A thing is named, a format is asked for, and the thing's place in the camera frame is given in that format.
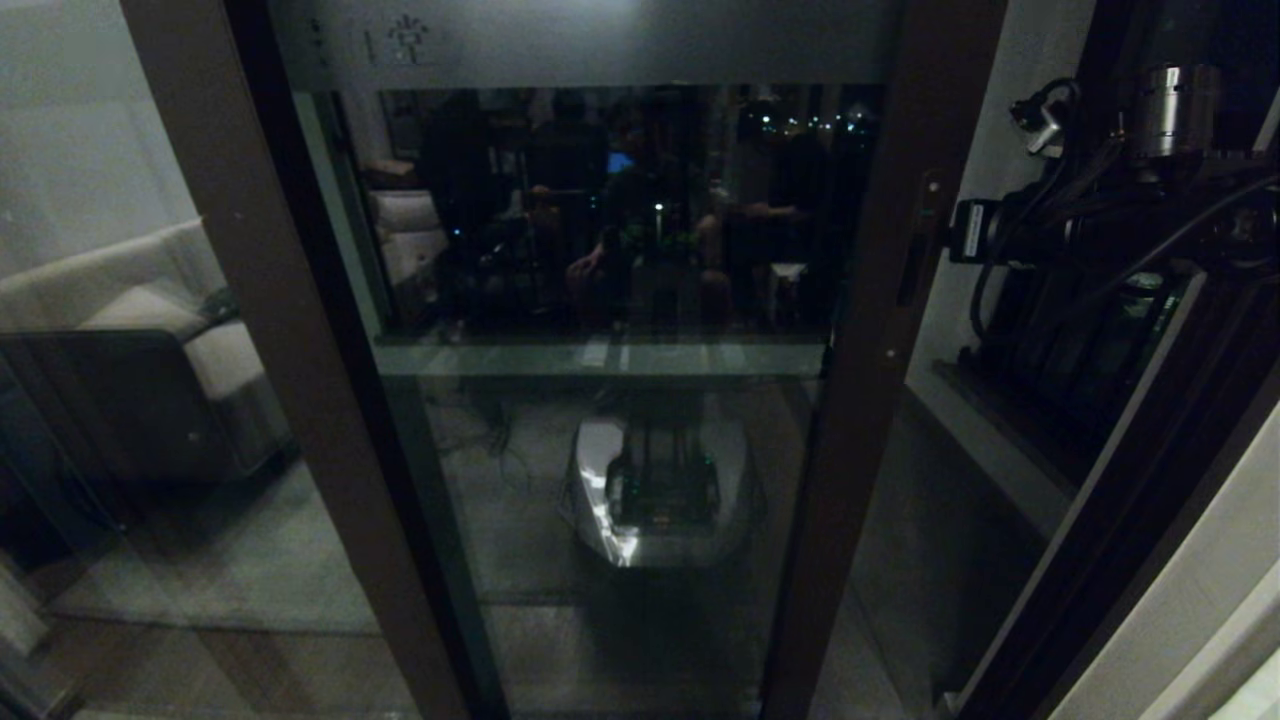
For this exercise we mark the dark brown door jamb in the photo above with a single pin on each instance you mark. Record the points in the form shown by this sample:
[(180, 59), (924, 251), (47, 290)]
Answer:
[(1130, 540)]

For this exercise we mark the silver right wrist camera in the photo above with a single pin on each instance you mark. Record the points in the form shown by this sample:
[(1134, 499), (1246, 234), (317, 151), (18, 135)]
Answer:
[(1040, 125)]

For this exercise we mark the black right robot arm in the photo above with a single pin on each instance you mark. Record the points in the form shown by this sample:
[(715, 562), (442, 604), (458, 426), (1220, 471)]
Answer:
[(1255, 220)]

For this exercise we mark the brown framed fixed glass panel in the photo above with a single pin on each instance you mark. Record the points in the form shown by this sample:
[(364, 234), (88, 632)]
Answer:
[(330, 450)]

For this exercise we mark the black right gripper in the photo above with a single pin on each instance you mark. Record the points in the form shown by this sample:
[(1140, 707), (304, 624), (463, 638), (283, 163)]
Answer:
[(1080, 225)]

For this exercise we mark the brown framed sliding glass door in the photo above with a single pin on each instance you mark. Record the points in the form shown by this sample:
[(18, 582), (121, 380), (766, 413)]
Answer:
[(850, 450)]

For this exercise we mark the dark grey upholstered seat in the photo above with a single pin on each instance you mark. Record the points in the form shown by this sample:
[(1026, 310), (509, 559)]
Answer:
[(110, 410)]

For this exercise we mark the light beige sofa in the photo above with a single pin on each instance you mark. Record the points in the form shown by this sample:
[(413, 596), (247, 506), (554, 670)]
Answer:
[(225, 370)]

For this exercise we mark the dark stone window sill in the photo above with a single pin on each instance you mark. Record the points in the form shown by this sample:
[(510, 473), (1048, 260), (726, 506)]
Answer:
[(1000, 430)]

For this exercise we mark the light grey rug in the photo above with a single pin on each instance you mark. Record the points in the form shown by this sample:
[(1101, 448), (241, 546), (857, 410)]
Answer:
[(230, 570)]

